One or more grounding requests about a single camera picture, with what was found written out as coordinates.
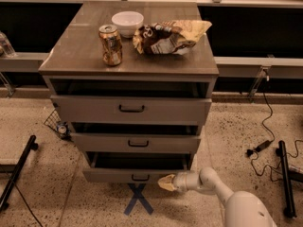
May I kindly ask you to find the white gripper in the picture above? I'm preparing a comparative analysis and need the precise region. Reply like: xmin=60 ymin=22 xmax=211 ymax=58
xmin=158 ymin=172 xmax=202 ymax=192

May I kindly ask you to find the grey bottom drawer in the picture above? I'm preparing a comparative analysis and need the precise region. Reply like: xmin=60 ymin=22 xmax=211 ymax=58
xmin=83 ymin=152 xmax=193 ymax=183

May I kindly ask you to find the grey drawer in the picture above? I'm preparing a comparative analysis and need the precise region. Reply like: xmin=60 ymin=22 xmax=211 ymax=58
xmin=83 ymin=152 xmax=193 ymax=183
xmin=51 ymin=96 xmax=211 ymax=126
xmin=72 ymin=133 xmax=201 ymax=153

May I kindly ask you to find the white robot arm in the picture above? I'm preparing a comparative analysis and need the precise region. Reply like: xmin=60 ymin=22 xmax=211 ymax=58
xmin=158 ymin=167 xmax=277 ymax=227

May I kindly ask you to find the grey middle drawer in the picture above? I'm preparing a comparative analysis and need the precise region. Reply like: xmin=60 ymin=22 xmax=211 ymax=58
xmin=72 ymin=133 xmax=201 ymax=153

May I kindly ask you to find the grey three-drawer cabinet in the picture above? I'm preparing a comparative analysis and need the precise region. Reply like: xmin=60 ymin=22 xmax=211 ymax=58
xmin=38 ymin=1 xmax=220 ymax=170

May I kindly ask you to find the grey top drawer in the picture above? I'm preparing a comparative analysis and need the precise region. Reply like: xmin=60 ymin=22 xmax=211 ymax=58
xmin=51 ymin=96 xmax=211 ymax=126

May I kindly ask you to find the blue tape floor cross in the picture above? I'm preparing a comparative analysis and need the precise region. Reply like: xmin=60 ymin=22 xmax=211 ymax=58
xmin=124 ymin=183 xmax=153 ymax=216

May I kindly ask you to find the black right floor stand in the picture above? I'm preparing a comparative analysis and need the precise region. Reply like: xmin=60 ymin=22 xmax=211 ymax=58
xmin=276 ymin=141 xmax=303 ymax=218

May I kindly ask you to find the black floor stand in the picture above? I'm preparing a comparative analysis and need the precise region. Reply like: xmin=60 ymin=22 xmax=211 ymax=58
xmin=276 ymin=141 xmax=303 ymax=218
xmin=0 ymin=135 xmax=39 ymax=211

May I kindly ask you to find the brown yellow chip bag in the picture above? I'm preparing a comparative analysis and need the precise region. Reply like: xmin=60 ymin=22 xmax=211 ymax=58
xmin=133 ymin=20 xmax=212 ymax=55

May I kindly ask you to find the gold soda can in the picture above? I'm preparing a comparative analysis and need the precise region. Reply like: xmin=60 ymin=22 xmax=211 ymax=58
xmin=98 ymin=24 xmax=122 ymax=66

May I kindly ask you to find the black left floor stand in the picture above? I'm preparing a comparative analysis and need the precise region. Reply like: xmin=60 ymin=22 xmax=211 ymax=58
xmin=0 ymin=135 xmax=39 ymax=211

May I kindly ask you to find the white bowl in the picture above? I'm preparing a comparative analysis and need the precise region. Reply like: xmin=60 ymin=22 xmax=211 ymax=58
xmin=112 ymin=11 xmax=144 ymax=38

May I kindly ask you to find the clear plastic bottle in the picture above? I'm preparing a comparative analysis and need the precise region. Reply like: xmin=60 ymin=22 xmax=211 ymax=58
xmin=0 ymin=31 xmax=16 ymax=57

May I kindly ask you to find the black power adapter cable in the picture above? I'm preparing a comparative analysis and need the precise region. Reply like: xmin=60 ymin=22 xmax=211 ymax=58
xmin=245 ymin=76 xmax=303 ymax=183

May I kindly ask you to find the wire basket on floor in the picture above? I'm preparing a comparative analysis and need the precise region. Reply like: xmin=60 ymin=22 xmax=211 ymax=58
xmin=44 ymin=110 xmax=70 ymax=140

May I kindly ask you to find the metal rail bracket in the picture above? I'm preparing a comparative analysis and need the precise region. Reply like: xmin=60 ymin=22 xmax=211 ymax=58
xmin=248 ymin=65 xmax=271 ymax=101

